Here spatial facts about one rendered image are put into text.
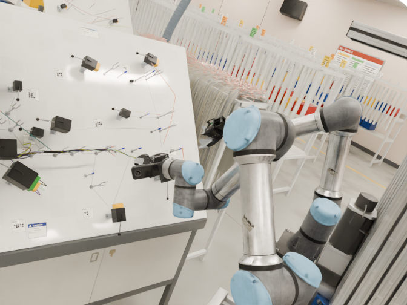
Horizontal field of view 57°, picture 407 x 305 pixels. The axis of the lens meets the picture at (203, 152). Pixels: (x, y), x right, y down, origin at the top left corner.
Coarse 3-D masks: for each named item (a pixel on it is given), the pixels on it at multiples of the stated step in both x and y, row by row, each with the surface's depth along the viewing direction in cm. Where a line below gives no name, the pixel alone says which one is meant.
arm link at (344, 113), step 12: (324, 108) 140; (336, 108) 137; (348, 108) 137; (360, 108) 141; (300, 120) 143; (312, 120) 141; (324, 120) 138; (336, 120) 137; (348, 120) 137; (300, 132) 144; (312, 132) 143; (324, 132) 141
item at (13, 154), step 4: (0, 140) 134; (4, 140) 135; (8, 140) 136; (12, 140) 136; (16, 140) 137; (0, 144) 133; (4, 144) 134; (8, 144) 135; (12, 144) 136; (16, 144) 137; (0, 148) 133; (4, 148) 134; (8, 148) 135; (12, 148) 136; (16, 148) 137; (0, 152) 133; (4, 152) 134; (8, 152) 135; (12, 152) 136; (16, 152) 137; (0, 156) 133; (4, 156) 134; (8, 156) 135; (12, 156) 135; (16, 156) 136
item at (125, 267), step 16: (144, 240) 193; (160, 240) 202; (176, 240) 211; (112, 256) 184; (128, 256) 192; (144, 256) 200; (160, 256) 209; (176, 256) 219; (112, 272) 190; (128, 272) 198; (144, 272) 207; (160, 272) 217; (96, 288) 189; (112, 288) 196; (128, 288) 205
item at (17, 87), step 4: (16, 80) 149; (16, 84) 149; (20, 84) 150; (8, 88) 152; (12, 88) 152; (16, 88) 149; (20, 88) 150; (12, 92) 153; (16, 92) 154; (16, 100) 150
